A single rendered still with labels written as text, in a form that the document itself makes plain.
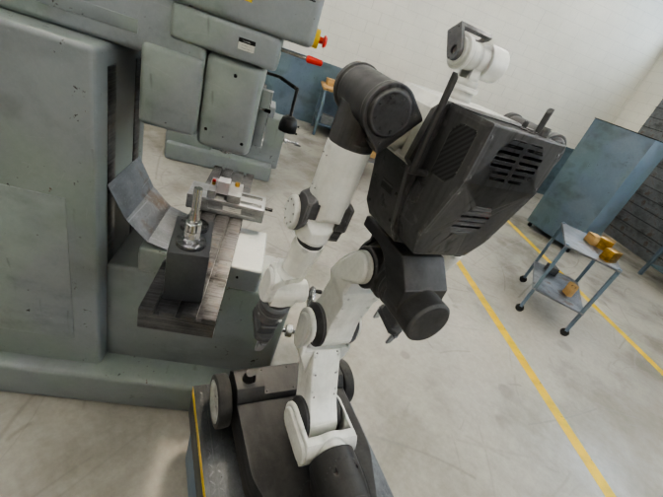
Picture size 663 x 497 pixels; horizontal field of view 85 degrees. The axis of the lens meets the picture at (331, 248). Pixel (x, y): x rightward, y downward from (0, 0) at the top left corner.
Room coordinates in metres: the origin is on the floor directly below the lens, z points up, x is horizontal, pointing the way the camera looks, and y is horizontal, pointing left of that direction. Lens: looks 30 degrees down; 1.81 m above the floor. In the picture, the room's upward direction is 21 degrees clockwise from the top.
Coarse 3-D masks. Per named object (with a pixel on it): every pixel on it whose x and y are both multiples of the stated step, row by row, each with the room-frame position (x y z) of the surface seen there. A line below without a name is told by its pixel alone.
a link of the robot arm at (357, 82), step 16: (352, 80) 0.69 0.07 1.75; (368, 80) 0.67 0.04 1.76; (384, 80) 0.65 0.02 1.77; (352, 96) 0.67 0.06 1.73; (336, 112) 0.70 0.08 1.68; (352, 112) 0.67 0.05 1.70; (336, 128) 0.68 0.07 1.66; (352, 128) 0.67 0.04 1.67; (336, 144) 0.68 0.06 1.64; (352, 144) 0.67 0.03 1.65
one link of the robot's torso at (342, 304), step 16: (352, 256) 0.81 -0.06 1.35; (368, 256) 0.78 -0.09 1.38; (336, 272) 0.86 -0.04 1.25; (352, 272) 0.79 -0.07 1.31; (368, 272) 0.76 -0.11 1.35; (336, 288) 0.86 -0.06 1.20; (352, 288) 0.85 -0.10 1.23; (320, 304) 0.92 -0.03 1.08; (336, 304) 0.86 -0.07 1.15; (352, 304) 0.85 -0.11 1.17; (368, 304) 0.88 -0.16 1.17; (320, 320) 0.87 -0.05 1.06; (336, 320) 0.85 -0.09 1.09; (352, 320) 0.89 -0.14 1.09; (320, 336) 0.84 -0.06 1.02; (336, 336) 0.87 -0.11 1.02; (352, 336) 0.90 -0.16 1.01
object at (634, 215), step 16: (656, 112) 8.73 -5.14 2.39; (640, 128) 8.81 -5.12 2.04; (656, 128) 8.51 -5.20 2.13; (656, 176) 7.85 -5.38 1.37; (640, 192) 7.89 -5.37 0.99; (656, 192) 7.63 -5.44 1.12; (624, 208) 7.96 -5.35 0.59; (640, 208) 7.67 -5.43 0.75; (656, 208) 7.42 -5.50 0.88; (624, 224) 7.73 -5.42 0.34; (640, 224) 7.46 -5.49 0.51; (656, 224) 7.22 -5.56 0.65; (624, 240) 7.51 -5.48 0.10; (640, 240) 7.25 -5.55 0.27; (656, 240) 7.02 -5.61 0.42; (640, 256) 7.03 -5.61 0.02
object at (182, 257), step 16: (176, 224) 0.99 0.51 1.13; (208, 224) 1.06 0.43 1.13; (176, 240) 0.89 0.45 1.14; (208, 240) 0.97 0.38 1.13; (176, 256) 0.85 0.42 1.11; (192, 256) 0.87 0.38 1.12; (208, 256) 0.89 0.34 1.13; (176, 272) 0.85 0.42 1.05; (192, 272) 0.87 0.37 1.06; (176, 288) 0.85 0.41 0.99; (192, 288) 0.87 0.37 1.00
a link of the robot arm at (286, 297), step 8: (304, 280) 0.81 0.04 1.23; (280, 288) 0.75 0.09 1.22; (288, 288) 0.76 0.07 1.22; (296, 288) 0.77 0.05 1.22; (304, 288) 0.78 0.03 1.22; (280, 296) 0.74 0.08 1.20; (288, 296) 0.75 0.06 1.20; (296, 296) 0.76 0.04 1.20; (304, 296) 0.77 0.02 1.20; (264, 304) 0.75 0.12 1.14; (272, 304) 0.74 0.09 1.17; (280, 304) 0.75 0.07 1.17; (288, 304) 0.76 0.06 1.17; (264, 312) 0.75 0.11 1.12; (272, 312) 0.75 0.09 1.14; (280, 312) 0.76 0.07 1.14
